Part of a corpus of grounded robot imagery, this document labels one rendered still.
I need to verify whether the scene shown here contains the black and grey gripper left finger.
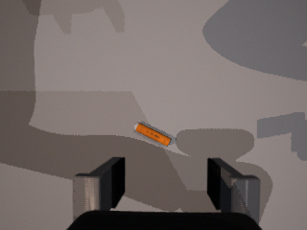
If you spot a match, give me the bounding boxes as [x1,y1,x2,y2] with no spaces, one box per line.
[73,157,125,222]

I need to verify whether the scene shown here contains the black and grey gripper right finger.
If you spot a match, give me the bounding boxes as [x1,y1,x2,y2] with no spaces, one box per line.
[207,158,260,225]

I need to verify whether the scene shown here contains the orange battery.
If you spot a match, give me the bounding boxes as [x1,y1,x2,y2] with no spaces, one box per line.
[134,122,171,146]

